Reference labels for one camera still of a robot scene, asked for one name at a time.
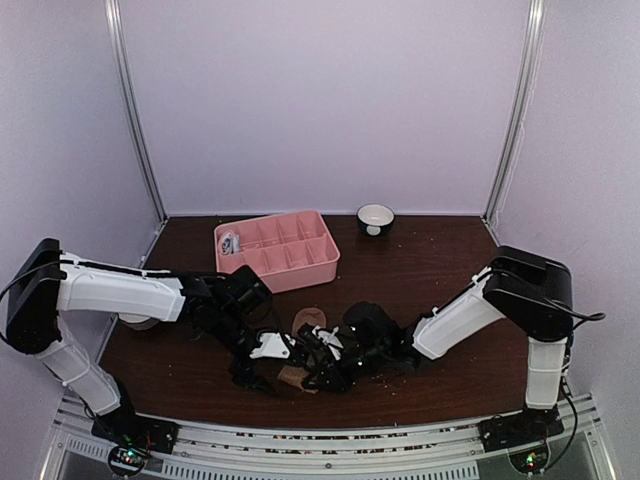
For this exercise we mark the right aluminium frame post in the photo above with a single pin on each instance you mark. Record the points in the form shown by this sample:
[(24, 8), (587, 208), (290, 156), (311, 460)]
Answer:
[(523, 93)]

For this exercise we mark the black white ceramic bowl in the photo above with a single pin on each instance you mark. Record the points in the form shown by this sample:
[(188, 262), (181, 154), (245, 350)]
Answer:
[(375, 220)]

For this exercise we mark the left aluminium frame post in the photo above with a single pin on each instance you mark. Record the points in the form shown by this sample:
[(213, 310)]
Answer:
[(116, 32)]

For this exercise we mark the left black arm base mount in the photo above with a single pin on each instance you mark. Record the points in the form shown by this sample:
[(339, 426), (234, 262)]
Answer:
[(136, 440)]

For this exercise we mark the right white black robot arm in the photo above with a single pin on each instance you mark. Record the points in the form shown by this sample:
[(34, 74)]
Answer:
[(533, 292)]

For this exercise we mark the aluminium frame post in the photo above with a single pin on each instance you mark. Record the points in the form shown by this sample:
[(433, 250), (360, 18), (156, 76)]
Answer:
[(523, 93), (116, 32)]

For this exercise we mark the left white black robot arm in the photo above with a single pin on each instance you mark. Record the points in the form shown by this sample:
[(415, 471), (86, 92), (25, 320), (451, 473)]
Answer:
[(52, 281)]

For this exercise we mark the tan brown sock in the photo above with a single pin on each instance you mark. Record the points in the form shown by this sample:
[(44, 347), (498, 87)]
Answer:
[(293, 375)]

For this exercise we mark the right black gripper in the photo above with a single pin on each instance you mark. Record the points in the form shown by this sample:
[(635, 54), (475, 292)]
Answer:
[(338, 383)]

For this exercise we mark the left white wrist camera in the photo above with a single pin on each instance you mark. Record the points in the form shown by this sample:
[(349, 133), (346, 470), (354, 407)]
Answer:
[(273, 345)]

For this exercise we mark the white fluted bowl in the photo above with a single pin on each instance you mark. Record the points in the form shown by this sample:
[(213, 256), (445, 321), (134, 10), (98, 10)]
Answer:
[(137, 322)]

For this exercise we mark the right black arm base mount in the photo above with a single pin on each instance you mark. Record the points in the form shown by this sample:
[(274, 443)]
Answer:
[(523, 437)]

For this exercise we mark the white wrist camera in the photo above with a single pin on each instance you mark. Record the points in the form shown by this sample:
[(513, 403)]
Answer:
[(319, 337), (273, 345)]

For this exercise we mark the pink patterned sock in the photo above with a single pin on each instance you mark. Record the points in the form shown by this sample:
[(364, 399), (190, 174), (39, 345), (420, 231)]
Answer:
[(229, 243)]

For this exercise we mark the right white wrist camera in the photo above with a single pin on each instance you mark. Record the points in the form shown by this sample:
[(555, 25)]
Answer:
[(319, 337)]

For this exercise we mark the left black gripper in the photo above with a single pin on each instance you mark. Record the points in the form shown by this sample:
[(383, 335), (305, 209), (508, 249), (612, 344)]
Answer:
[(243, 374)]

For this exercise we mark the pink divided organizer tray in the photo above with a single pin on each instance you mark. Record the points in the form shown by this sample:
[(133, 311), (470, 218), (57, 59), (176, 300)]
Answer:
[(287, 251)]

